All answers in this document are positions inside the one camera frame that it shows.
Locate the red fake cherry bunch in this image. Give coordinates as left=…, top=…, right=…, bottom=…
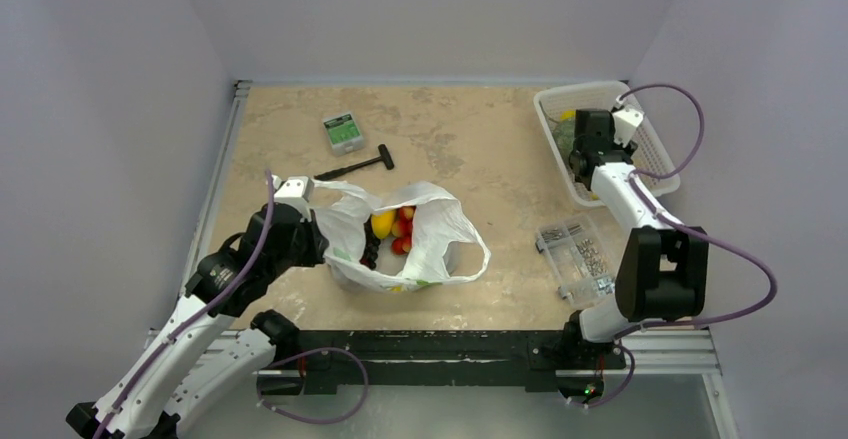
left=391, top=206, right=416, bottom=255

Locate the white plastic shopping bag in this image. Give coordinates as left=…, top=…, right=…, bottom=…
left=314, top=180, right=492, bottom=293

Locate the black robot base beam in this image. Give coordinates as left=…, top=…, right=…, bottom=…
left=249, top=310, right=626, bottom=401

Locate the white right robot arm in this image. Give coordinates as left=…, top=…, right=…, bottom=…
left=561, top=108, right=709, bottom=366

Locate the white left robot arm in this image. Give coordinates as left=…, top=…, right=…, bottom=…
left=65, top=199, right=326, bottom=438

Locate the green fake melon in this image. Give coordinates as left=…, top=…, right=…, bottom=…
left=552, top=120, right=575, bottom=163

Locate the dark fake grape bunch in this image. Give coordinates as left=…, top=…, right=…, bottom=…
left=360, top=219, right=382, bottom=270

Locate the yellow fake lemon in bag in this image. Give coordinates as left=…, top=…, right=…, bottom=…
left=370, top=209, right=397, bottom=240

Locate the white plastic basket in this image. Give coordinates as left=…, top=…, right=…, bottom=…
left=533, top=81, right=674, bottom=209

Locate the green labelled screw box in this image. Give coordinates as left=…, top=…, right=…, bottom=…
left=322, top=112, right=365, bottom=156

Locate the black rubber mallet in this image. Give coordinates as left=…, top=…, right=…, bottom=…
left=314, top=144, right=395, bottom=181

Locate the clear compartment screw organizer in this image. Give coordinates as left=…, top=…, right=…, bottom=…
left=535, top=214, right=615, bottom=310

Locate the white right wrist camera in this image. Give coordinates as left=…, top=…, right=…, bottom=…
left=611, top=105, right=645, bottom=147

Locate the aluminium frame rail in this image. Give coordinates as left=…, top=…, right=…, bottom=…
left=180, top=79, right=254, bottom=290

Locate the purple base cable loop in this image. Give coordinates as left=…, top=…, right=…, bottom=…
left=255, top=345, right=368, bottom=425

